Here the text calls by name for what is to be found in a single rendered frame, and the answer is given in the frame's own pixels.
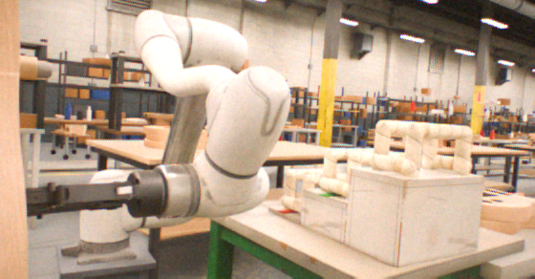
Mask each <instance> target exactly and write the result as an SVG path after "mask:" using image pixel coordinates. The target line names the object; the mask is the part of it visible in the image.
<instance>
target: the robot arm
mask: <svg viewBox="0 0 535 279"><path fill-rule="evenodd" d="M133 39H134V43H135V47H136V49H137V52H138V53H139V57H140V58H141V59H142V61H143V63H144V64H145V65H146V67H147V68H148V69H149V71H150V72H152V74H153V76H154V77H155V78H156V79H157V81H158V82H159V84H160V85H161V87H162V88H163V89H164V90H165V91H167V92H168V93H170V94H171V95H173V96H178V102H177V105H176V108H175V112H174V115H173V118H172V125H171V127H170V131H169V134H168V138H167V141H166V144H165V150H164V154H163V156H162V160H161V163H160V166H157V167H155V168H154V169H153V170H138V171H133V172H131V173H130V174H127V173H125V172H123V171H121V170H116V169H113V170H104V171H100V172H97V173H95V174H94V176H93V177H92V178H91V179H90V180H89V181H88V184H70V185H64V184H60V185H58V186H54V182H47V187H39V188H26V208H27V217H30V216H37V220H41V219H42V215H46V214H52V213H66V212H75V211H80V218H79V227H80V239H79V242H77V243H75V244H73V245H66V246H64V247H61V255H64V256H77V264H78V265H81V266H82V265H87V264H93V263H106V262H114V261H121V260H136V259H138V254H137V253H136V252H135V251H133V249H132V248H131V245H130V231H132V230H135V229H139V228H161V227H169V226H173V225H180V224H183V223H185V222H189V221H190V220H192V219H193V218H195V216H198V217H202V218H219V217H225V216H231V215H234V214H242V213H244V212H247V211H249V210H250V209H252V208H255V207H257V206H258V205H260V204H261V203H263V202H264V201H265V199H266V198H267V196H268V189H269V181H268V173H267V172H266V171H265V169H264V168H263V167H262V165H263V163H264V162H265V161H267V160H268V156H269V155H270V154H271V152H272V151H273V148H274V146H275V144H276V143H277V141H278V139H279V137H280V135H281V133H282V131H283V129H284V127H285V123H286V120H287V118H288V115H289V108H290V89H289V86H288V85H287V82H286V81H285V79H284V78H283V77H282V76H281V75H280V74H279V73H277V72H275V71H274V70H273V69H271V68H269V67H262V66H260V67H249V68H247V69H245V70H243V71H242V72H240V73H238V74H237V75H236V74H234V73H232V72H235V71H237V70H238V69H239V68H240V67H243V65H244V62H245V61H246V57H247V43H246V40H245V39H244V37H243V36H241V35H240V34H239V33H237V31H234V30H233V29H231V27H229V26H228V25H226V24H220V23H217V22H213V21H210V20H206V19H201V18H191V17H180V16H176V15H170V14H163V12H161V11H156V10H147V11H144V12H142V13H141V14H140V15H139V17H138V18H137V21H136V23H135V28H134V30H133ZM206 118H207V132H208V134H209V136H208V142H207V144H206V146H205V148H204V149H203V151H202V153H201V154H200V155H199V156H198V157H197V158H196V159H195V160H194V157H195V155H196V149H197V146H198V143H199V140H200V137H201V135H202V131H203V126H204V123H205V120H206ZM193 160H194V162H193ZM192 162H193V163H192Z"/></svg>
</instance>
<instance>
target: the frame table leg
mask: <svg viewBox="0 0 535 279"><path fill-rule="evenodd" d="M220 226H221V225H220V223H218V222H216V221H213V220H211V223H210V235H209V249H208V261H207V274H206V279H231V278H232V265H233V252H234V245H232V244H231V243H230V242H228V241H227V240H226V239H221V238H220Z"/></svg>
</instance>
